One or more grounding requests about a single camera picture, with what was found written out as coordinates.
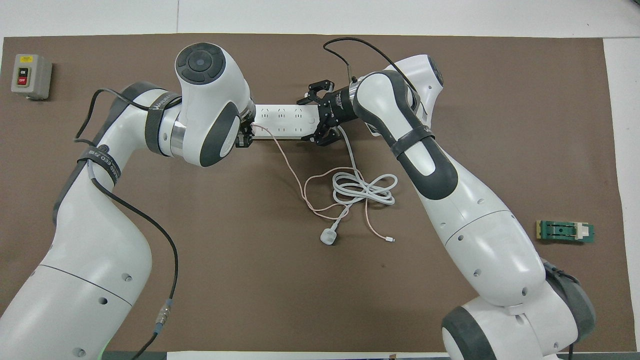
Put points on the green board on yellow sponge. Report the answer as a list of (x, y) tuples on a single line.
[(562, 231)]

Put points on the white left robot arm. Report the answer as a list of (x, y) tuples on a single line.
[(100, 240)]

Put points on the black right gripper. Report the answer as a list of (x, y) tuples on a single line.
[(339, 107)]

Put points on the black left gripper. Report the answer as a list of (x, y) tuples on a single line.
[(248, 122)]

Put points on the brown table mat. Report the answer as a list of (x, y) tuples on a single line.
[(250, 280)]

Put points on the grey switch box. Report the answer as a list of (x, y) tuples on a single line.
[(30, 76)]

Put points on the white power strip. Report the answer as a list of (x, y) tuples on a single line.
[(285, 122)]

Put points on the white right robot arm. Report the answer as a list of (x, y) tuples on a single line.
[(475, 215)]

